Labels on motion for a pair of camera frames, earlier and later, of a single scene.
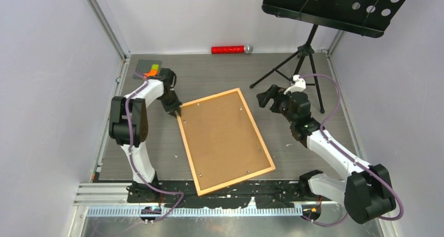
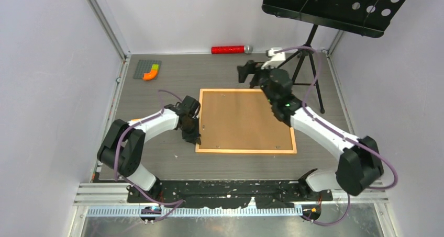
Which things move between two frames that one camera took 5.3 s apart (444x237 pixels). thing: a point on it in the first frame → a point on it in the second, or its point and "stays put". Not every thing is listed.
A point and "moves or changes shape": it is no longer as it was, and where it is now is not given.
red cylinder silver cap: [247, 49] stays put
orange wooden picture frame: [223, 146] moves or changes shape
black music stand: [368, 10] stays put
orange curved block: [153, 72] stays put
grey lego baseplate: [143, 66] stays put
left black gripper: [175, 110] → [193, 137]
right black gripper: [275, 92] → [251, 68]
